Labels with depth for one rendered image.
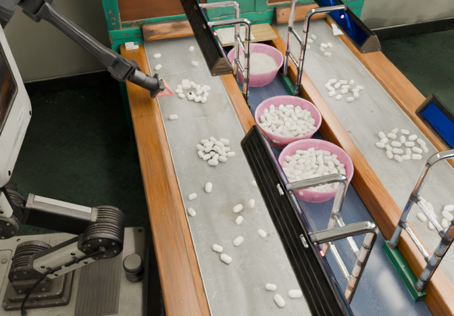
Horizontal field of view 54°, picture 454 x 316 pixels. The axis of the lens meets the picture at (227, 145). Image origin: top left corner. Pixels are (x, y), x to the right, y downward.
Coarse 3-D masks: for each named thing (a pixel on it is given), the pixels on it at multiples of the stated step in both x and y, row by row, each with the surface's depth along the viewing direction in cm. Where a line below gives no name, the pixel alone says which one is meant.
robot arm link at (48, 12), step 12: (48, 0) 161; (24, 12) 162; (48, 12) 162; (60, 12) 166; (60, 24) 164; (72, 24) 165; (72, 36) 165; (84, 36) 166; (84, 48) 167; (96, 48) 167; (108, 48) 171; (108, 60) 169; (120, 60) 169; (120, 72) 170
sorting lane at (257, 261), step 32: (160, 64) 212; (224, 96) 194; (192, 128) 178; (224, 128) 178; (192, 160) 165; (192, 192) 154; (224, 192) 154; (256, 192) 154; (192, 224) 144; (224, 224) 144; (256, 224) 144; (256, 256) 136; (224, 288) 128; (256, 288) 128; (288, 288) 128
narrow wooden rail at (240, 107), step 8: (224, 80) 198; (232, 80) 198; (232, 88) 193; (232, 96) 190; (240, 96) 190; (232, 104) 187; (240, 104) 186; (240, 112) 182; (248, 112) 182; (240, 120) 179; (248, 120) 178; (248, 128) 174
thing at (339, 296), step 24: (264, 144) 117; (264, 168) 114; (264, 192) 112; (288, 192) 106; (288, 216) 102; (288, 240) 100; (312, 264) 93; (312, 288) 91; (336, 288) 90; (312, 312) 90; (336, 312) 85
